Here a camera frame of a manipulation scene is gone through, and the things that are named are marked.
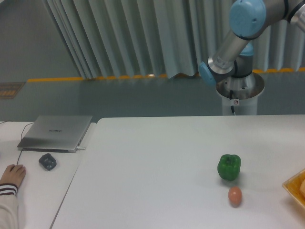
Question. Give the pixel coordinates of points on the person's hand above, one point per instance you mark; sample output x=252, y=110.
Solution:
x=13, y=175

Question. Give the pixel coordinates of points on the white striped sleeve forearm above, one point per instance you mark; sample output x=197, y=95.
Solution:
x=8, y=206

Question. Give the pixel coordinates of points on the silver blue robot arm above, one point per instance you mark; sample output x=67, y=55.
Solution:
x=248, y=19

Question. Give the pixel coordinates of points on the green bell pepper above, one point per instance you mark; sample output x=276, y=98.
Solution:
x=228, y=167

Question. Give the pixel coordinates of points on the black small device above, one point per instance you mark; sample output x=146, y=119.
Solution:
x=48, y=161

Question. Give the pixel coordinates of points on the silver laptop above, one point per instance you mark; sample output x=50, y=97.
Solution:
x=56, y=133

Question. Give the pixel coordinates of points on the pale green curtain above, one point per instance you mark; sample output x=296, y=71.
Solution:
x=116, y=38

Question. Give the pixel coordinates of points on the brown egg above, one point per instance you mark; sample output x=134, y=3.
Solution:
x=235, y=195

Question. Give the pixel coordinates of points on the yellow tray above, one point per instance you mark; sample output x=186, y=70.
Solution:
x=295, y=186

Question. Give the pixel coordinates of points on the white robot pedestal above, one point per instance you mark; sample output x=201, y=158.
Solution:
x=240, y=95

